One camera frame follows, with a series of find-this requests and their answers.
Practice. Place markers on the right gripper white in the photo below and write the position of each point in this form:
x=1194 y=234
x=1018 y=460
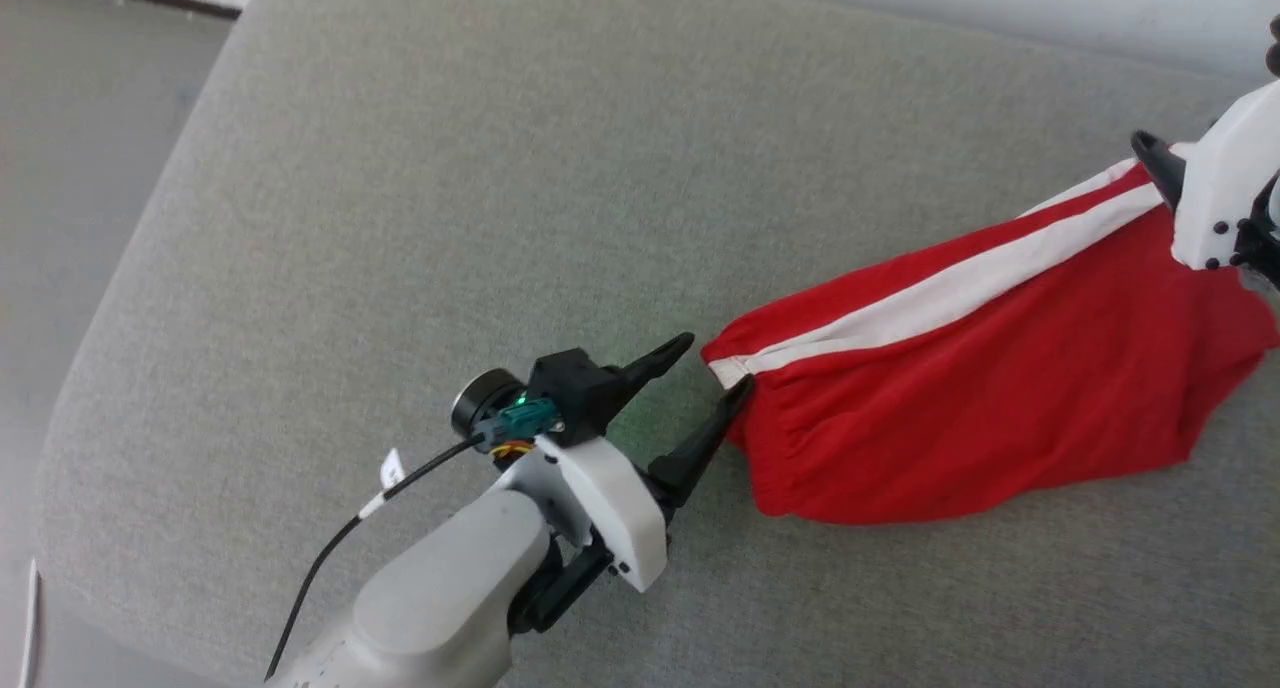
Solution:
x=1220 y=188

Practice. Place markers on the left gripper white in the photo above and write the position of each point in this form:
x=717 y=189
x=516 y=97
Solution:
x=615 y=508

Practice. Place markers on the red shorts with white stripe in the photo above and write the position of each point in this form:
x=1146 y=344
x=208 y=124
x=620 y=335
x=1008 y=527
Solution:
x=1000 y=398

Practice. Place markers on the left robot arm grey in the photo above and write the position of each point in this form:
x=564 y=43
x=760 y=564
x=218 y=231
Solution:
x=440 y=598

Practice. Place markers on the grey fabric couch cushion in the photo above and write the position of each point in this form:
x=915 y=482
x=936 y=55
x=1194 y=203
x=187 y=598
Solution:
x=500 y=168

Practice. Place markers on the white flat panel edge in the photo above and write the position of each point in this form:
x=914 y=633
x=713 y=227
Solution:
x=30 y=628

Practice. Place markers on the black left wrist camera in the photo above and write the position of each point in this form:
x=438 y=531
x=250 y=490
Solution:
x=565 y=388

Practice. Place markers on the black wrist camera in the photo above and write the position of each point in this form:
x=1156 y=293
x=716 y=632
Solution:
x=1274 y=48
x=565 y=388

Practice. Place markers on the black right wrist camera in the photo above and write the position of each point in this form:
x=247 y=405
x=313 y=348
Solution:
x=1274 y=48

